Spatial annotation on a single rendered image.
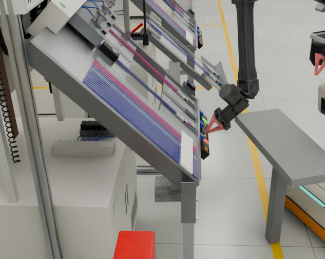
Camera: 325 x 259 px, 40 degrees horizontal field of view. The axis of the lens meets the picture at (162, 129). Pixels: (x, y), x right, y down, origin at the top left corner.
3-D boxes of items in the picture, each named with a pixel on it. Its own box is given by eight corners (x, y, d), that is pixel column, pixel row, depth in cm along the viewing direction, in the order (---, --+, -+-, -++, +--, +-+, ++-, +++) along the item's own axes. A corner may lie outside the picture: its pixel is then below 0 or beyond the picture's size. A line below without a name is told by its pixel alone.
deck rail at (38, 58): (186, 191, 154) (199, 181, 151) (186, 195, 152) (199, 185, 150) (19, 53, 133) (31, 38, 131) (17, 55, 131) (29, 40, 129)
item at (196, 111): (188, 109, 212) (199, 99, 209) (186, 191, 154) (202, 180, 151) (186, 107, 211) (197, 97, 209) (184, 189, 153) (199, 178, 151)
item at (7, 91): (21, 133, 158) (2, 38, 142) (16, 141, 153) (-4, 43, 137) (18, 133, 158) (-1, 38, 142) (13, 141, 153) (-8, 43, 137)
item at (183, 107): (190, 104, 210) (195, 99, 209) (189, 185, 152) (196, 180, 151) (161, 77, 205) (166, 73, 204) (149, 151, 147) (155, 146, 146)
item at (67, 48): (129, 55, 201) (136, 47, 199) (103, 122, 143) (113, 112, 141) (72, 3, 191) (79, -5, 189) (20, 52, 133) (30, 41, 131)
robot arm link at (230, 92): (261, 87, 175) (245, 86, 182) (243, 71, 169) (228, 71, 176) (247, 113, 173) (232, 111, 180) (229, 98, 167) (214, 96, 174)
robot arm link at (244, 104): (252, 106, 175) (248, 98, 179) (242, 97, 171) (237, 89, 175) (239, 117, 177) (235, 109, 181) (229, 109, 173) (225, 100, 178)
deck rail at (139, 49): (188, 107, 213) (197, 99, 211) (188, 109, 212) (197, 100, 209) (73, 2, 193) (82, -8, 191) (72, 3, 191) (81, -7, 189)
